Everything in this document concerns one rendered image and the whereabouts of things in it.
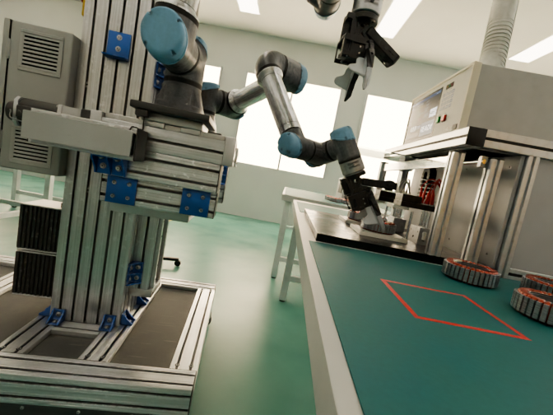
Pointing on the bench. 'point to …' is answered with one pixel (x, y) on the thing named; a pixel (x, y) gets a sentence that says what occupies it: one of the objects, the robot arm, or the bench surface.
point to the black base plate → (322, 233)
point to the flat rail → (417, 164)
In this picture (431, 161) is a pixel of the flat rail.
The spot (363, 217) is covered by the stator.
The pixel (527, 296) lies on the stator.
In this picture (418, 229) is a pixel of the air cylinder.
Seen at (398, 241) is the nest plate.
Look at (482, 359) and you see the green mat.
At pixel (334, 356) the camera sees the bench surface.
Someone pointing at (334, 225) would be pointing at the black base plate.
